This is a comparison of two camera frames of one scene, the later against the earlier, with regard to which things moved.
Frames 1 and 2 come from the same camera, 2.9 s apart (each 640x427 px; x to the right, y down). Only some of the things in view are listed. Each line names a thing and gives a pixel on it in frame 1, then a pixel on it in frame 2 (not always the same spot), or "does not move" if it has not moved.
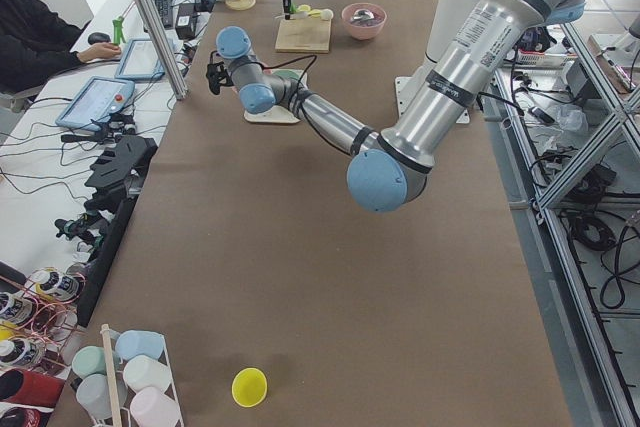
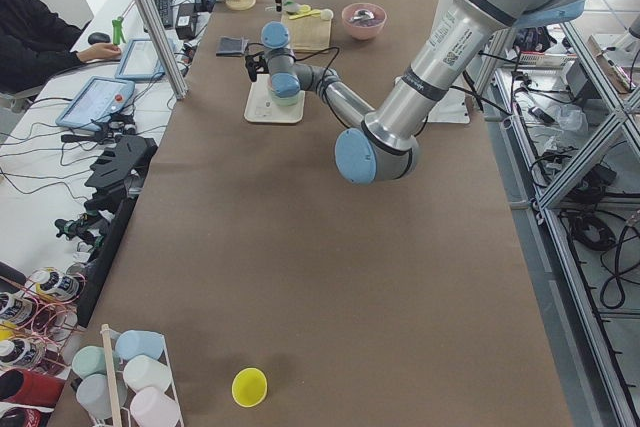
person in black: (36, 41) does not move
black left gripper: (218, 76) to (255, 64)
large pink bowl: (363, 20) does not move
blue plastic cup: (138, 342) does not move
